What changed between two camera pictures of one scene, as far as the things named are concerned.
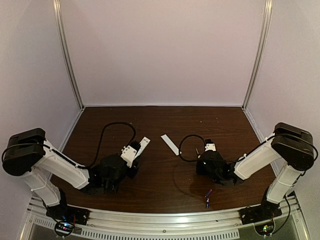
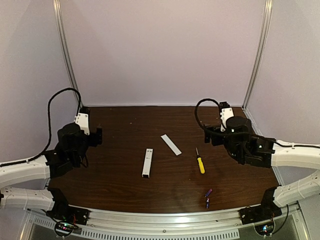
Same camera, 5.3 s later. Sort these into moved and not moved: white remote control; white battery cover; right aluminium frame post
Moved: white remote control
Not moved: white battery cover; right aluminium frame post
